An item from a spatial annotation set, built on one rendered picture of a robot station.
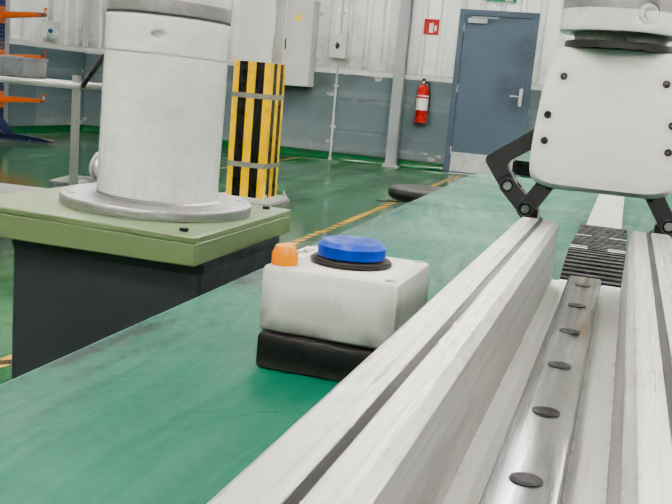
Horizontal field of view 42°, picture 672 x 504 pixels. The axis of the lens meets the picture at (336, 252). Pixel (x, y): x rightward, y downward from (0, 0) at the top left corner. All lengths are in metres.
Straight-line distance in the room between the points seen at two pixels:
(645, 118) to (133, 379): 0.37
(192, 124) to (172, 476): 0.53
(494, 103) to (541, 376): 11.36
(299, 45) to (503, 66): 2.69
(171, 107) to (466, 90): 10.95
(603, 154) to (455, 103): 11.12
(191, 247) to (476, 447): 0.49
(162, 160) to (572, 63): 0.40
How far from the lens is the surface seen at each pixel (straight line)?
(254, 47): 7.05
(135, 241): 0.78
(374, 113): 12.01
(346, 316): 0.48
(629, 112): 0.64
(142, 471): 0.38
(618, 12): 0.62
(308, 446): 0.19
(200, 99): 0.86
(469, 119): 11.74
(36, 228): 0.84
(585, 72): 0.64
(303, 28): 12.08
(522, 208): 0.66
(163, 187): 0.85
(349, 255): 0.50
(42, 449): 0.40
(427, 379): 0.24
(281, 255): 0.49
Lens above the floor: 0.94
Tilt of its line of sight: 10 degrees down
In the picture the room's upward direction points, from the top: 5 degrees clockwise
